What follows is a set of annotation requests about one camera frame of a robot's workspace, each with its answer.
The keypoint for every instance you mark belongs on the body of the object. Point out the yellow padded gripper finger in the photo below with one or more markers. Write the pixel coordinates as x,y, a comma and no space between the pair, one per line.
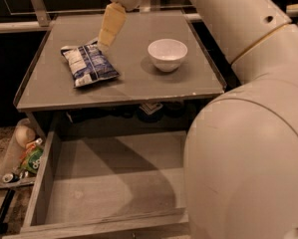
113,22

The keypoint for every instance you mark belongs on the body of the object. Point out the blue chip bag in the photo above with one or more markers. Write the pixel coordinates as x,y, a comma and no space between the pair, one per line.
88,64

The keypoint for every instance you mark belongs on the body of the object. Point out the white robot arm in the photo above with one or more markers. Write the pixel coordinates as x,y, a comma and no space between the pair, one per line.
241,151

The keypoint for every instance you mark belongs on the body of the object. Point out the grey cabinet with flat top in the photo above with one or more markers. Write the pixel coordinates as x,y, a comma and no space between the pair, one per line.
48,85

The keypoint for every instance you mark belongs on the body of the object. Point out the open grey wooden drawer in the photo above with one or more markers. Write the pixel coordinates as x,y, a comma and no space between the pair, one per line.
109,179

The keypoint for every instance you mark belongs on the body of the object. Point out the white ceramic bowl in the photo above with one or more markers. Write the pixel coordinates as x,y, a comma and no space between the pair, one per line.
167,54

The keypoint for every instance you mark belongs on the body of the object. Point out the metal railing bar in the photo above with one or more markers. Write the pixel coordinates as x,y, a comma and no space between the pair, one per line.
150,17

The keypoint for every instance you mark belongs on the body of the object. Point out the beige round ball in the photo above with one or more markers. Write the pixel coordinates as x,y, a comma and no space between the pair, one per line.
24,135

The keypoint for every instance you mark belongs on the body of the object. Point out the green snack package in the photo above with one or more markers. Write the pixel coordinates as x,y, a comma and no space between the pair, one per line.
31,159

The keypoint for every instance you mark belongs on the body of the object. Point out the black cart leg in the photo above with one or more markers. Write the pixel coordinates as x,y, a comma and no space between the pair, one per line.
5,203

